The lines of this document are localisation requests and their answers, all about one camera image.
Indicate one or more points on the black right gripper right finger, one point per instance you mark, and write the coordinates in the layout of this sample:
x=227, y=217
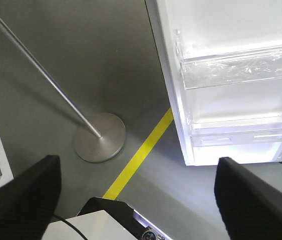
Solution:
x=250, y=208

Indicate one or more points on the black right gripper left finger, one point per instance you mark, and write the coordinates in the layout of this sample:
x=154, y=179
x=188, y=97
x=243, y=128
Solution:
x=28, y=202

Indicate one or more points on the fridge door with shelves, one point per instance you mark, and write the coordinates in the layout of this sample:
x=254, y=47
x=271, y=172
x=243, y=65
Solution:
x=211, y=27

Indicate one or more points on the clear lower door bin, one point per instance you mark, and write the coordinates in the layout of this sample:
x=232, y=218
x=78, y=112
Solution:
x=250, y=129

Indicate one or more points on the clear door bin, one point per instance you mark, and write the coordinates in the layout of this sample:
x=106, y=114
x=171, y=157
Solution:
x=229, y=68
x=250, y=129

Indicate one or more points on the silver floor stand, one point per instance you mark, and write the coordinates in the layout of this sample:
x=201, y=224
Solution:
x=98, y=139

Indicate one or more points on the black robot body part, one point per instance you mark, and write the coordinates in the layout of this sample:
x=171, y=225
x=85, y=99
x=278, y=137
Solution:
x=104, y=219

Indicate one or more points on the clear middle door bin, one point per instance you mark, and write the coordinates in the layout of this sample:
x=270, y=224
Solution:
x=229, y=68

